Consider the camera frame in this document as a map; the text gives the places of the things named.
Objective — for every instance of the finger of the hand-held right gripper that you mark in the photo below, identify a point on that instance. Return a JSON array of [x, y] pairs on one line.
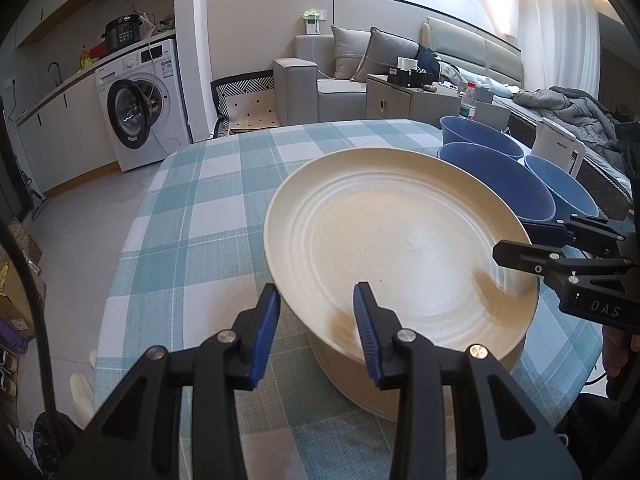
[[520, 256], [545, 234]]

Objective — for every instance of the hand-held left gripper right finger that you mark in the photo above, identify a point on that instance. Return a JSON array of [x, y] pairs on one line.
[[367, 330]]

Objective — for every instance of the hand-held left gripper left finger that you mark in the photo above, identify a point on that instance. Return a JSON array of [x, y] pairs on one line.
[[265, 330]]

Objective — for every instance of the cream round plate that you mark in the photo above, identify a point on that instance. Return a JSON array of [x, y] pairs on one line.
[[380, 230], [365, 402], [330, 355]]

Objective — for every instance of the blue bowl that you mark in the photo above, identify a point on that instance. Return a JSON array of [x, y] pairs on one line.
[[500, 185], [570, 195], [475, 135]]

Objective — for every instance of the person's right hand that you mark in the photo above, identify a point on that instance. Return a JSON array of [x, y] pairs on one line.
[[617, 355]]

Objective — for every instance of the white electric kettle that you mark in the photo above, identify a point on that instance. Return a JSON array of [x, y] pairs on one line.
[[555, 142]]

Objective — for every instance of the grey duvet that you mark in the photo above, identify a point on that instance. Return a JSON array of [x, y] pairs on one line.
[[575, 110]]

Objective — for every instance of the teal checked tablecloth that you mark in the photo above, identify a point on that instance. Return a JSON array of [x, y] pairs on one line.
[[200, 210]]

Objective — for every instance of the clear water bottle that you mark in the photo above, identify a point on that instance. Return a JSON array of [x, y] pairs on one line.
[[468, 105]]

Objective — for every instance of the grey cardboard box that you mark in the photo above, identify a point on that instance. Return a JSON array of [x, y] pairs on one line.
[[484, 94]]

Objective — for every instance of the white slipper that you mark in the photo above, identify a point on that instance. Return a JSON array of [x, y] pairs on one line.
[[81, 400], [93, 357]]

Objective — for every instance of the white curtain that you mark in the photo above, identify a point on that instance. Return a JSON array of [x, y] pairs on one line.
[[560, 35]]

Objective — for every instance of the grey bedside cabinet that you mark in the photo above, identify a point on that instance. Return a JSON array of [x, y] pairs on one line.
[[390, 102]]

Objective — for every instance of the black storage box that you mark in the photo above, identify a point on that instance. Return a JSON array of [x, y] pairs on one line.
[[410, 79]]

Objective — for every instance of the dark blue jacket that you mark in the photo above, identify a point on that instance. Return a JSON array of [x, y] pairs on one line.
[[427, 62]]

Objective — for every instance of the grey upholstered bed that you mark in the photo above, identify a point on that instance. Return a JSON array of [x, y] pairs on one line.
[[465, 40]]

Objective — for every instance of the white diamond print cushion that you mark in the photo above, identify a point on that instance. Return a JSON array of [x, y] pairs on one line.
[[255, 110]]

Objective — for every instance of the grey cushion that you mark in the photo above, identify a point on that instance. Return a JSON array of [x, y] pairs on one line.
[[385, 55], [350, 55]]

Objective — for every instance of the white washing machine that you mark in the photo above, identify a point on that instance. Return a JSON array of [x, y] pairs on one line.
[[165, 110]]

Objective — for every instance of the grey sofa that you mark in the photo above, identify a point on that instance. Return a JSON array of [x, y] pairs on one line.
[[295, 90]]

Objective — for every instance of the yellow printed cardboard box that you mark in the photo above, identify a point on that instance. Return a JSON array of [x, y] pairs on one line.
[[22, 305]]

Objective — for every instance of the black patterned chair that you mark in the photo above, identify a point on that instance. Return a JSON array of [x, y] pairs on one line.
[[240, 87]]

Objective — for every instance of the purple bag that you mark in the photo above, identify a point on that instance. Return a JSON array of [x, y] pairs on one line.
[[12, 340]]

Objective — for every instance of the brown patterned flat cardboard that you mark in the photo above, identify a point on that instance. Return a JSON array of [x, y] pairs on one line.
[[25, 240]]

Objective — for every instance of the shoe rack with shoes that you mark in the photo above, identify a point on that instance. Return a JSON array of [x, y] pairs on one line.
[[7, 375]]

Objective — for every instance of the white kitchen counter cabinet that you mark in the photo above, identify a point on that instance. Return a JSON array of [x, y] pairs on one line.
[[65, 145]]

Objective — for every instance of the yellow bottle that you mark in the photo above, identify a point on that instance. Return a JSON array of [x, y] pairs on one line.
[[86, 60]]

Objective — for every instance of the black pressure cooker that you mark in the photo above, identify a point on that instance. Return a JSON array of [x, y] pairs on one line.
[[122, 35]]

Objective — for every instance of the black kitchen faucet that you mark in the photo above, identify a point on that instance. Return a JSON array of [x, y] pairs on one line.
[[58, 72]]

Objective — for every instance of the wall socket with green plug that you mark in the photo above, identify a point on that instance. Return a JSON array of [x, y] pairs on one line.
[[314, 22]]

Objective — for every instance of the white wall cabinets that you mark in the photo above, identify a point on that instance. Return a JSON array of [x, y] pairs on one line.
[[50, 15]]

